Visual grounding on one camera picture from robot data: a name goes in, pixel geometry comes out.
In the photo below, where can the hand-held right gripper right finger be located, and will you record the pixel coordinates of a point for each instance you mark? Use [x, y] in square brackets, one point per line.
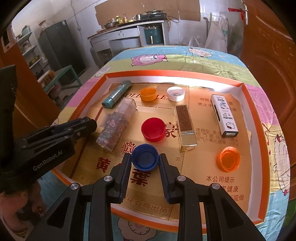
[164, 178]

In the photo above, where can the teal marker pen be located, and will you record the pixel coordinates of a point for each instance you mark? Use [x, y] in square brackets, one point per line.
[116, 93]

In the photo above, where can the metal wok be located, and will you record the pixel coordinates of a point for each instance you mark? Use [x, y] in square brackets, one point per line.
[111, 25]

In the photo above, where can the person's left hand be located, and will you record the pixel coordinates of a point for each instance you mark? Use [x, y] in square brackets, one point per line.
[25, 206]

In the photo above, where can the cardboard sheets on wall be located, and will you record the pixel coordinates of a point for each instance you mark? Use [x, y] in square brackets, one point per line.
[148, 9]

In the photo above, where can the white cartoon print lighter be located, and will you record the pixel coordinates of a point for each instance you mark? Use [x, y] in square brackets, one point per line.
[223, 113]

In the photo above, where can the gold lighter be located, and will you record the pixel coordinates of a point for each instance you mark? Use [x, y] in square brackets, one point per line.
[185, 125]

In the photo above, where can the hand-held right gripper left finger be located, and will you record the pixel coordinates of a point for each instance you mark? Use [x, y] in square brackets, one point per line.
[126, 178]

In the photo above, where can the white bottle cap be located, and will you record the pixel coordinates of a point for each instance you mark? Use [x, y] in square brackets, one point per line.
[176, 93]

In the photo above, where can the red paper strip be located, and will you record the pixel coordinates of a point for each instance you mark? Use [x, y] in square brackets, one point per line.
[235, 9]

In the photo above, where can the wooden door panel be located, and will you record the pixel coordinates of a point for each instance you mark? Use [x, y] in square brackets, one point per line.
[9, 58]

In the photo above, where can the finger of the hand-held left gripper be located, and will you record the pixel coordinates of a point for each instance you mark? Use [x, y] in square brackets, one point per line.
[85, 129]
[76, 121]

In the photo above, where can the yellow-orange bottle cap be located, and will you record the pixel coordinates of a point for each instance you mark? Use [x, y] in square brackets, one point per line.
[148, 93]

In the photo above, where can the dark glass bottle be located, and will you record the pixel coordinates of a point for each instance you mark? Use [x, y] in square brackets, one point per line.
[125, 18]

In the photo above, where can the large white plastic bag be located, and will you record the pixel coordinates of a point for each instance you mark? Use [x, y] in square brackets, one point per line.
[216, 34]

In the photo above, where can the green stool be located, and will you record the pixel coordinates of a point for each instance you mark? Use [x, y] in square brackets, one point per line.
[67, 74]

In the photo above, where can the teal air fryer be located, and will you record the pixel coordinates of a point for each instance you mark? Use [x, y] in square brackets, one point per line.
[152, 36]

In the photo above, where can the storage shelf rack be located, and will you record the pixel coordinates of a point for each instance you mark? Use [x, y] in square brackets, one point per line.
[27, 46]

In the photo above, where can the bright orange bottle cap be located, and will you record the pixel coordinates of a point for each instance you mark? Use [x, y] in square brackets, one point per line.
[229, 160]

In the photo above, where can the red bottle cap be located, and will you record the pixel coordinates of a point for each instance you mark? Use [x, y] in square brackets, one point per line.
[153, 129]

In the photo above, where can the metal strike plate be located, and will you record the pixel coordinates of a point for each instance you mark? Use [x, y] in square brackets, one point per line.
[6, 42]

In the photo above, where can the dark refrigerator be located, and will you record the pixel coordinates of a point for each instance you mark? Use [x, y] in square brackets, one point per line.
[62, 46]

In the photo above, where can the cardboard box tray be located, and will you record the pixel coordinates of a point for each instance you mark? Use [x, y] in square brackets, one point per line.
[208, 129]

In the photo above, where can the black gas stove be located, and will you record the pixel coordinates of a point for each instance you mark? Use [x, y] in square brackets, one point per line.
[151, 15]

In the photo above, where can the blue bottle cap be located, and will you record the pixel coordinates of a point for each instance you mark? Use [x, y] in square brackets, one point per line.
[145, 157]

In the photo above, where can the small white plastic bag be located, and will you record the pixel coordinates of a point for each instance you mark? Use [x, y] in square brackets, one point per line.
[194, 42]

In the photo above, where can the white kitchen cabinet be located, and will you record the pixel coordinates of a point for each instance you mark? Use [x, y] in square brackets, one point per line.
[122, 37]

